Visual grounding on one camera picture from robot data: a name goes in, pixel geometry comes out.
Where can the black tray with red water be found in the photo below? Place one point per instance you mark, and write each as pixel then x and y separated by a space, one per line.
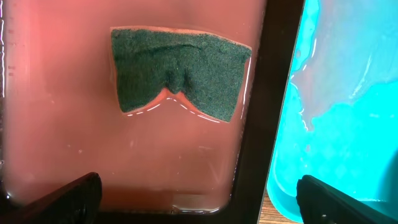
pixel 164 163

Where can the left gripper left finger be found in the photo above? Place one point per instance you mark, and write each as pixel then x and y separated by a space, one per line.
pixel 77 203

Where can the teal plastic tray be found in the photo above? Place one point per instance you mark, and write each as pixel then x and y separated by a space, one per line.
pixel 338 121

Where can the green scrubbing sponge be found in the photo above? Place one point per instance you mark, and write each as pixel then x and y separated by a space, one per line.
pixel 206 68

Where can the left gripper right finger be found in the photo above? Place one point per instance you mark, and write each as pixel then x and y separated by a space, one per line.
pixel 321 203

